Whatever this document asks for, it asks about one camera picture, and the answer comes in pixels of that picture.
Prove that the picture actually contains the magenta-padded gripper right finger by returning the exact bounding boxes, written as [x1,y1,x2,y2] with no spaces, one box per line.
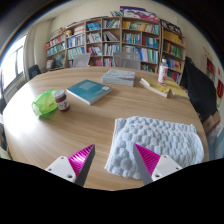
[132,143,184,186]

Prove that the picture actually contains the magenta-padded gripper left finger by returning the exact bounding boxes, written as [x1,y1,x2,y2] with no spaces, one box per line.
[44,143,97,187]

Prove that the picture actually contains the light blue waffle towel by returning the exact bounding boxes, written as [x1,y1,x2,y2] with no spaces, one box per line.
[104,115,205,180]

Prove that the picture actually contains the brown cardboard box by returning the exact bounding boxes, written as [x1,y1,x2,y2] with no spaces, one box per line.
[202,111,223,136]

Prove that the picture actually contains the small jar with red lid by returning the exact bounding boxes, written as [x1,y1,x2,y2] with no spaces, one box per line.
[53,89,71,113]

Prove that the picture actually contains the green plastic bag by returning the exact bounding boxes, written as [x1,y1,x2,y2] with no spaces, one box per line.
[31,88,59,118]

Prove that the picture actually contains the yellow open book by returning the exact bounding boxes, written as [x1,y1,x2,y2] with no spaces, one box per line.
[139,77,171,98]

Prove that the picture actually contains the teal hardcover book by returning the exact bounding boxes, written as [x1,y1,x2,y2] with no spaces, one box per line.
[66,79,113,106]

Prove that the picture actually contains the white plastic bottle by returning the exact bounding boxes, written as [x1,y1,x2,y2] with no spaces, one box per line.
[157,58,169,85]

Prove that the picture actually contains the grey thick book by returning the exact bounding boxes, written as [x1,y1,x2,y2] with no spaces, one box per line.
[100,68,136,88]

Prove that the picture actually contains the dark office chair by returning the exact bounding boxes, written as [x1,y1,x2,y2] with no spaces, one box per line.
[27,64,42,80]

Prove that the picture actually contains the grey mesh chair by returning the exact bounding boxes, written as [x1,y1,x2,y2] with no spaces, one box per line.
[112,51,142,70]
[71,52,92,68]

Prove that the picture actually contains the window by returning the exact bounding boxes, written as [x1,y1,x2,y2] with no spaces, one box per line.
[0,34,28,91]

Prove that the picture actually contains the wooden bookshelf unit with books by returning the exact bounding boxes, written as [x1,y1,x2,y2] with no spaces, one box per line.
[44,5,188,84]

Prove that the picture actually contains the red wall hanging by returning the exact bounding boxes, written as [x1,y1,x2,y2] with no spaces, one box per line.
[216,78,224,99]

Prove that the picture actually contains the small wall shelf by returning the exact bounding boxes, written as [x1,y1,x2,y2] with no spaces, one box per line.
[204,56,216,76]

